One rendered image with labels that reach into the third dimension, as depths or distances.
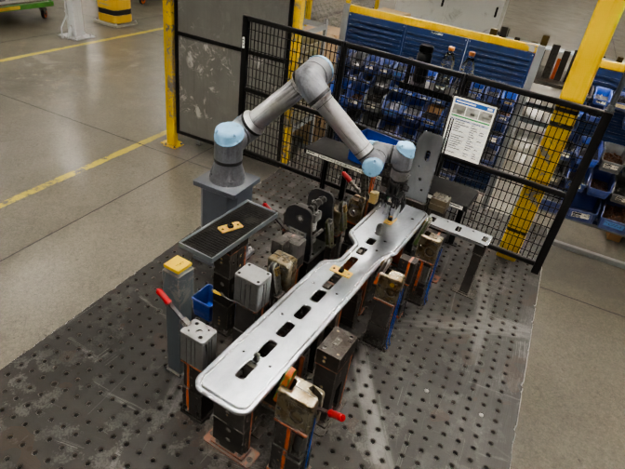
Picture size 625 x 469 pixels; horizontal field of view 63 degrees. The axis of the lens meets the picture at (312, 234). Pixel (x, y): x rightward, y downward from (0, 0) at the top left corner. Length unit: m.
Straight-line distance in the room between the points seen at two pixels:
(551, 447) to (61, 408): 2.26
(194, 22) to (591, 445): 4.00
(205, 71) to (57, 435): 3.44
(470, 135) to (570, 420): 1.61
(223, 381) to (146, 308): 0.75
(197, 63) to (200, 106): 0.37
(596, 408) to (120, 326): 2.53
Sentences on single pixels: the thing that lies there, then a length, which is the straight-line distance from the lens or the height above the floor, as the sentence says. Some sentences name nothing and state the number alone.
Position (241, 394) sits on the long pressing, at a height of 1.00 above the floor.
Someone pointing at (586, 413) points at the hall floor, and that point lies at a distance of 3.28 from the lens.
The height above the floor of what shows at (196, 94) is 0.57.
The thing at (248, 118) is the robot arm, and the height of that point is 1.34.
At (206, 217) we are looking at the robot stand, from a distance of 2.22.
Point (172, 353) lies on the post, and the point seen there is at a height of 0.79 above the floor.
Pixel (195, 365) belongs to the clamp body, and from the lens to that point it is 1.56.
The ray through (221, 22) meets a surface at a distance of 4.44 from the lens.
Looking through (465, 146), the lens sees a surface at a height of 1.22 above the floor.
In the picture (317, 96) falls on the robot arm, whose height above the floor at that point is 1.54.
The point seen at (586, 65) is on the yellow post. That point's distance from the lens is 2.49.
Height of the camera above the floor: 2.12
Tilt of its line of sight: 33 degrees down
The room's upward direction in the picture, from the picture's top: 9 degrees clockwise
